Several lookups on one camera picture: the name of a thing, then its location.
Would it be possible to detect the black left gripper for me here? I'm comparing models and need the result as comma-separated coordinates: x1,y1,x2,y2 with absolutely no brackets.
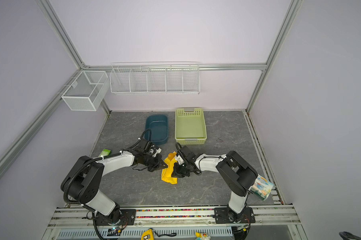
142,153,168,172

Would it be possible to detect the yellow paper napkin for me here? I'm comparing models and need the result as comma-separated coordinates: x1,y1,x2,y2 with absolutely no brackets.
161,152,178,185

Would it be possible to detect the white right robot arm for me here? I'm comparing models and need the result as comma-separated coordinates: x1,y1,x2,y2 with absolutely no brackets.
172,143,258,224

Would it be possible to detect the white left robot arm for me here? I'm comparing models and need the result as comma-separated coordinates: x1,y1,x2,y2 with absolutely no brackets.
61,138,168,225

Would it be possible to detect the dark teal plastic tub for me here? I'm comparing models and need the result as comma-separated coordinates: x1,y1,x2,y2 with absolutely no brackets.
145,115,169,145

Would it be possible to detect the small green box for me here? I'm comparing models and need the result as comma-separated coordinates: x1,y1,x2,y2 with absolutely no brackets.
98,149,111,158

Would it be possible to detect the light green perforated basket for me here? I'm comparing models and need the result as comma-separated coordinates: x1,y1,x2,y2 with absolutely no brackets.
175,108,207,145

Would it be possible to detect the yellow handheld device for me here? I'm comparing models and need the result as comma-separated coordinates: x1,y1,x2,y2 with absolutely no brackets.
141,229,154,240

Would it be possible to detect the yellow white toy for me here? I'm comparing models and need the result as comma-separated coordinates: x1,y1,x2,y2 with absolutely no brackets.
195,232,210,240

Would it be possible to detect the colourful tissue packet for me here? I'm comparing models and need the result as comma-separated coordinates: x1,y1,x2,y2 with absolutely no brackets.
249,175,274,201

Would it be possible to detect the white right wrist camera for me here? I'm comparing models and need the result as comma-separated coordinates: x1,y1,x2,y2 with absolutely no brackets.
175,154,184,165

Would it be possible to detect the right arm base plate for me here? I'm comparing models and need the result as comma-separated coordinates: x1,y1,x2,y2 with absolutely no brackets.
213,206,255,224

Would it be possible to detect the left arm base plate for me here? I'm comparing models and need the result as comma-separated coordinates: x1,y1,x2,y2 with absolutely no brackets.
95,209,137,226

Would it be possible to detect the white wire wall basket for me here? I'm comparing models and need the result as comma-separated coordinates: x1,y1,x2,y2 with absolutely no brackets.
109,62,200,95

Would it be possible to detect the white mesh wall box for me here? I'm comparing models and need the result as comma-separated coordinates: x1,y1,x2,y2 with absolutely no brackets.
62,71,110,112

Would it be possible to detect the black corrugated left cable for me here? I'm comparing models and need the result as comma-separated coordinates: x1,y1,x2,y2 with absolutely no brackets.
63,128,153,205

